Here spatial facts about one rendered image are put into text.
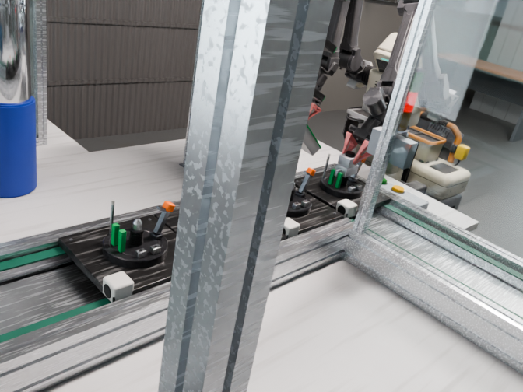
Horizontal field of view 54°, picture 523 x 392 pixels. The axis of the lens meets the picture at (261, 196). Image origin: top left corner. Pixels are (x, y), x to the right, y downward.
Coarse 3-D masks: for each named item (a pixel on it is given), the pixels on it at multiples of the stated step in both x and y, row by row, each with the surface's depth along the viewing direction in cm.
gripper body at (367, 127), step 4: (368, 120) 157; (372, 120) 157; (376, 120) 156; (364, 124) 157; (368, 124) 157; (372, 124) 156; (376, 124) 156; (380, 124) 158; (352, 128) 159; (356, 128) 157; (360, 128) 158; (364, 128) 157; (368, 128) 156; (372, 128) 156; (368, 132) 155; (368, 136) 155
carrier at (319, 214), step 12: (300, 204) 140; (312, 204) 149; (324, 204) 150; (288, 216) 139; (300, 216) 140; (312, 216) 142; (324, 216) 143; (336, 216) 144; (288, 228) 130; (300, 228) 135; (312, 228) 137
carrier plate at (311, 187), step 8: (312, 176) 168; (320, 176) 169; (296, 184) 160; (312, 184) 162; (312, 192) 156; (320, 192) 157; (320, 200) 154; (328, 200) 153; (336, 200) 154; (352, 200) 156; (360, 200) 158; (352, 216) 150
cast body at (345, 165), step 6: (342, 156) 156; (348, 156) 156; (354, 156) 157; (342, 162) 157; (348, 162) 155; (336, 168) 158; (342, 168) 156; (348, 168) 156; (354, 168) 158; (336, 174) 156; (348, 174) 157
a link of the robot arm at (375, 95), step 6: (372, 90) 153; (378, 90) 152; (366, 96) 153; (372, 96) 152; (378, 96) 151; (384, 96) 156; (366, 102) 152; (372, 102) 151; (378, 102) 150; (384, 102) 154; (372, 108) 152; (378, 108) 152; (384, 108) 154; (372, 114) 156; (378, 114) 155
